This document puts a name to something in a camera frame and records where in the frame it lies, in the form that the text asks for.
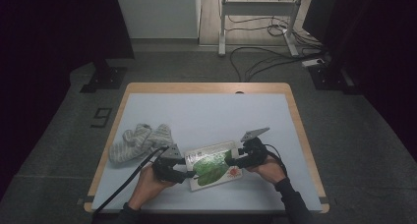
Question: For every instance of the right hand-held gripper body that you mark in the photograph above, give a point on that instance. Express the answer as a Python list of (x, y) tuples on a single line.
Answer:
[(255, 152)]

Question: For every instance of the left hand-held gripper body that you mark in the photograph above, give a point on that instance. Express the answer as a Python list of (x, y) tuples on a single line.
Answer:
[(168, 166)]

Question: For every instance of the white picture book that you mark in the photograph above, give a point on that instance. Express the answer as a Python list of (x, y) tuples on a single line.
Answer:
[(211, 170)]

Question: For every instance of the grey striped cloth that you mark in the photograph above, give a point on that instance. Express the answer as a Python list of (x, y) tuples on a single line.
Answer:
[(137, 142)]

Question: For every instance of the person's right hand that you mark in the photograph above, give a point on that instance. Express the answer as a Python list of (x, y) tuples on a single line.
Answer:
[(270, 171)]

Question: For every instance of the person's left hand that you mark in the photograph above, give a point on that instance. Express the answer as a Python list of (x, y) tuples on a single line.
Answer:
[(147, 188)]

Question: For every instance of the light blue table mat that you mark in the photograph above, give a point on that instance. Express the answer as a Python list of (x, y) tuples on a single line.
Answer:
[(213, 119)]

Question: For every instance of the wooden table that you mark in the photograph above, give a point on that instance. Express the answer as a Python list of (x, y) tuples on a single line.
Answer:
[(209, 87)]

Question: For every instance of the black floor tape mark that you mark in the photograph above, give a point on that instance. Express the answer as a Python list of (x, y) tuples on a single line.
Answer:
[(101, 117)]

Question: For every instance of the black tape strip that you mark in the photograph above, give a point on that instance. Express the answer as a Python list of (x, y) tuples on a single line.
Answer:
[(324, 200), (88, 199)]

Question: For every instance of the black stand base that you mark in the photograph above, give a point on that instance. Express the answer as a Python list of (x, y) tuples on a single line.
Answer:
[(105, 78), (331, 78)]

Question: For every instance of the white power strip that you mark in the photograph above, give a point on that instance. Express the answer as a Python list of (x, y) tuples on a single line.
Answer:
[(312, 62)]

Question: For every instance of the black monitor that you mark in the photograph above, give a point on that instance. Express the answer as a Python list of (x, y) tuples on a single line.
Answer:
[(316, 14)]

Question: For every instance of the white cabinet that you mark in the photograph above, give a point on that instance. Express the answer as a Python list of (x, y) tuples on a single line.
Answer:
[(157, 11)]

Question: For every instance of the dark curtain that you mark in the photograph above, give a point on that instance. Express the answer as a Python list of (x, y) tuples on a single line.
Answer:
[(377, 53), (49, 53)]

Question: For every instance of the white metal stand frame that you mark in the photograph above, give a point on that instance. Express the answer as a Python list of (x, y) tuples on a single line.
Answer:
[(259, 8)]

